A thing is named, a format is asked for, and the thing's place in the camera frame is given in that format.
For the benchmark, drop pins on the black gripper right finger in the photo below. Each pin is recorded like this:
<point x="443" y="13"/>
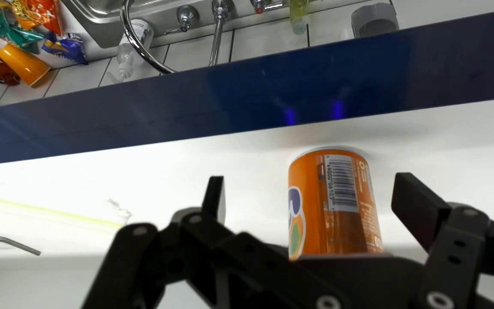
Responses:
<point x="458" y="241"/>

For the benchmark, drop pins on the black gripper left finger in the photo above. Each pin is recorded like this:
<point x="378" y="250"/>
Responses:
<point x="225" y="270"/>

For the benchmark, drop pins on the orange soda can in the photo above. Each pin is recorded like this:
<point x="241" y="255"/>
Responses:
<point x="332" y="205"/>

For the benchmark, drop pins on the stainless steel double sink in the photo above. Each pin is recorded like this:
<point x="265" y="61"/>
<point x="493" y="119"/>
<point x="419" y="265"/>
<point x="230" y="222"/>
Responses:
<point x="103" y="18"/>

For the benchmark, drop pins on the grey tape roll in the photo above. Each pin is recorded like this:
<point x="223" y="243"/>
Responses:
<point x="374" y="20"/>

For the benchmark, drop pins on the blue snack wrapper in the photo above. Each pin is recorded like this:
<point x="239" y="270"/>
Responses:
<point x="69" y="47"/>

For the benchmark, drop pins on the chrome kitchen faucet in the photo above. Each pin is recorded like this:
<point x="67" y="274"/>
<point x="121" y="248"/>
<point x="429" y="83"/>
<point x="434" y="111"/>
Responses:
<point x="136" y="32"/>

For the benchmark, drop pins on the orange plastic cup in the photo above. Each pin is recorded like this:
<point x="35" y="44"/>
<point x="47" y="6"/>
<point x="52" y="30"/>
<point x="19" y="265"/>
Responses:
<point x="26" y="66"/>

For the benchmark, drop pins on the orange chip bag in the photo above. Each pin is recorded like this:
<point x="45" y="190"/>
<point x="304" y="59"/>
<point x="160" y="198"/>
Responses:
<point x="31" y="14"/>

